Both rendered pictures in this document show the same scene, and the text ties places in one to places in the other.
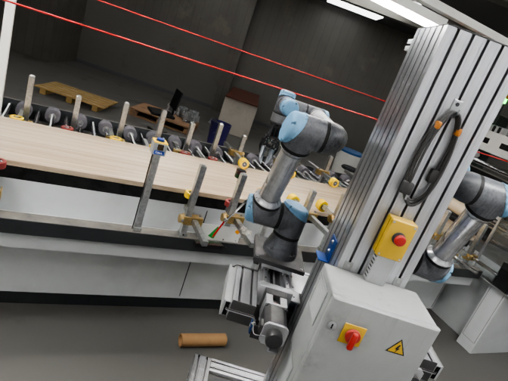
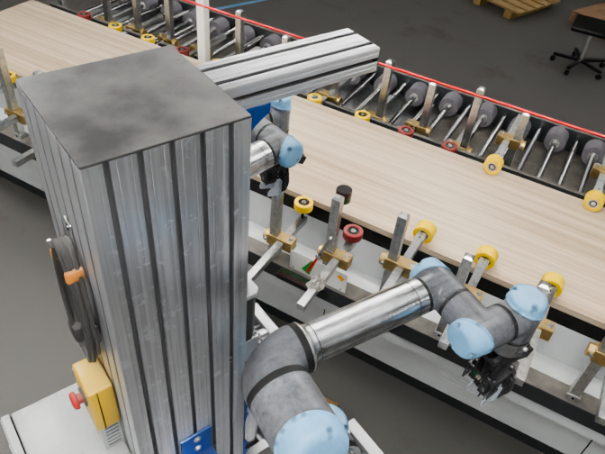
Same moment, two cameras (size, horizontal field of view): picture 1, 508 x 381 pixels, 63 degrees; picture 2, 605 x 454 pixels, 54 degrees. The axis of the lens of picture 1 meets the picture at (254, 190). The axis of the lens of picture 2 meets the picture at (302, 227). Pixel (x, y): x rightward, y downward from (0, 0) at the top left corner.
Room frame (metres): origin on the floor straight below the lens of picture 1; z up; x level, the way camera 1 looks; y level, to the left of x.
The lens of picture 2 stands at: (1.18, -1.21, 2.47)
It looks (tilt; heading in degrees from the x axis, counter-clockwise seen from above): 42 degrees down; 54
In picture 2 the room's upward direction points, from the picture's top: 6 degrees clockwise
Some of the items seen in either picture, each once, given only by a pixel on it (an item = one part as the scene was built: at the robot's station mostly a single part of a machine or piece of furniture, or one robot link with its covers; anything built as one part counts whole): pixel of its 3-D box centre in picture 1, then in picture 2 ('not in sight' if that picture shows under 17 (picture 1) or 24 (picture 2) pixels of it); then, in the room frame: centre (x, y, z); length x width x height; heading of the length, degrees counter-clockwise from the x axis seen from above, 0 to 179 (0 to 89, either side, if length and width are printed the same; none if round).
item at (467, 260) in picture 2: (300, 223); (452, 302); (2.49, -0.35, 0.88); 0.03 x 0.03 x 0.48; 29
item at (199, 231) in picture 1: (194, 224); (277, 247); (2.12, 0.25, 0.80); 0.43 x 0.03 x 0.04; 29
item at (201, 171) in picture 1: (191, 203); (275, 219); (2.13, 0.30, 0.90); 0.03 x 0.03 x 0.48; 29
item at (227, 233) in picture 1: (220, 233); (317, 271); (2.22, 0.10, 0.75); 0.26 x 0.01 x 0.10; 119
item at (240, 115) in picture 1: (240, 110); not in sight; (9.64, 0.95, 0.37); 2.24 x 0.70 x 0.75; 5
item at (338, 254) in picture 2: (231, 218); (335, 256); (2.27, 0.07, 0.85); 0.13 x 0.06 x 0.05; 119
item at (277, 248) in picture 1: (283, 242); not in sight; (1.63, -0.19, 1.09); 0.15 x 0.15 x 0.10
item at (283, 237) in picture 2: (190, 219); (279, 239); (2.14, 0.28, 0.80); 0.13 x 0.06 x 0.05; 119
